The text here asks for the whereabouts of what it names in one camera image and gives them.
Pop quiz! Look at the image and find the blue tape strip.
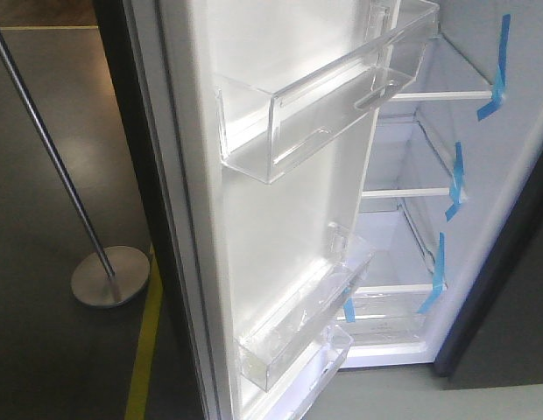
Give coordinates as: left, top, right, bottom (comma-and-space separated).
476, 14, 511, 122
417, 232, 446, 315
343, 287, 356, 323
445, 142, 464, 222

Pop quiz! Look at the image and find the white fridge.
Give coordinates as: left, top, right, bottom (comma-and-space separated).
336, 1, 543, 369

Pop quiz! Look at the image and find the clear door shelf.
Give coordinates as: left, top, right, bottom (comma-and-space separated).
236, 223, 376, 392
209, 1, 439, 184

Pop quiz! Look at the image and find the matte silver stanchion post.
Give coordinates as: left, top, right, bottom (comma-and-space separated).
0, 30, 151, 309

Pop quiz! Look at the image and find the clear lower door shelf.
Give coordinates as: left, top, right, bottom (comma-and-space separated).
236, 223, 376, 392

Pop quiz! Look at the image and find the fridge door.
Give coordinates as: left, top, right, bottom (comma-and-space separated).
94, 0, 430, 420

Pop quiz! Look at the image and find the clear upper door shelf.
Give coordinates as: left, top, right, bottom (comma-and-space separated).
209, 1, 439, 184

